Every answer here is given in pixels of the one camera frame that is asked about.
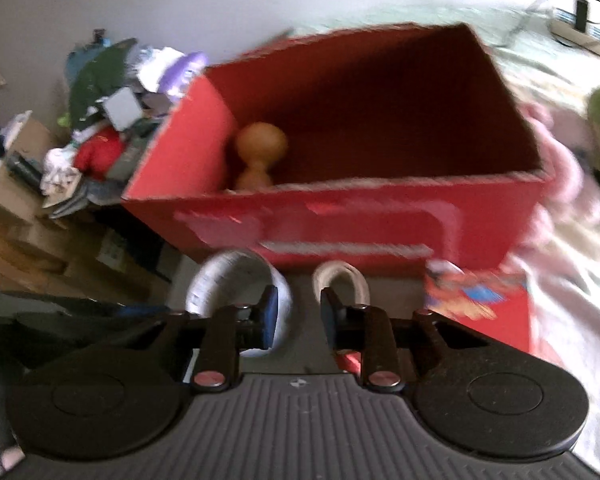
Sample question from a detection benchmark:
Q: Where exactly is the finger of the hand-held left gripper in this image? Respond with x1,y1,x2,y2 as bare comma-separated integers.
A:
14,307,170,355

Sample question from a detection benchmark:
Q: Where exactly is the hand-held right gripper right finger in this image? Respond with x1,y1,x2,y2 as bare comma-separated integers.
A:
320,287,492,394

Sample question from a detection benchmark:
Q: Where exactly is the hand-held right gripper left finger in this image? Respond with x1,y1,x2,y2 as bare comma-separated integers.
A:
130,285,281,395

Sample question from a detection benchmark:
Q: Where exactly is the white strap loop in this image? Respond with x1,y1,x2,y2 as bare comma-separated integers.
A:
312,261,370,311

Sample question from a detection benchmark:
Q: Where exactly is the red cardboard box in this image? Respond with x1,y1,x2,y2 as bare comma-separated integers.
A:
122,22,558,281

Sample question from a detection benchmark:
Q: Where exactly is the red printed packet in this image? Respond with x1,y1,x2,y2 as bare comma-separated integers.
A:
424,259,563,361

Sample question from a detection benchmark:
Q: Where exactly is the wooden gourd-shaped toy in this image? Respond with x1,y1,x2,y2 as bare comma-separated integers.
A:
232,122,288,192

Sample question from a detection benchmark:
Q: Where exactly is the pile of clothes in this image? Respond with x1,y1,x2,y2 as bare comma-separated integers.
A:
42,37,211,216

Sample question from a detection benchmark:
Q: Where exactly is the pink plush toy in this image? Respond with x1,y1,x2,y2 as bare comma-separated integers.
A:
510,105,600,256

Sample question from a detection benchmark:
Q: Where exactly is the white power strip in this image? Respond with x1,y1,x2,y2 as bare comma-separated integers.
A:
550,0,600,58

